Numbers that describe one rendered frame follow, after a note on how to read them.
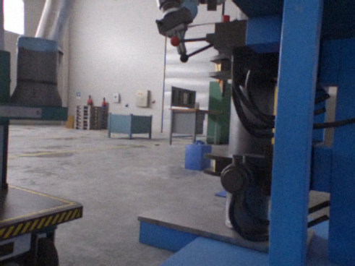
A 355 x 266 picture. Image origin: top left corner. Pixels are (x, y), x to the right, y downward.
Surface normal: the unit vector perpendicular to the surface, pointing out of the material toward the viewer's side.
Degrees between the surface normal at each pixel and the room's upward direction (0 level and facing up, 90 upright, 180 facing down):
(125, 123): 90
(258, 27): 90
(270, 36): 90
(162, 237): 90
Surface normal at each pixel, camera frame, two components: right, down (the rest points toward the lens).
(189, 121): -0.50, 0.01
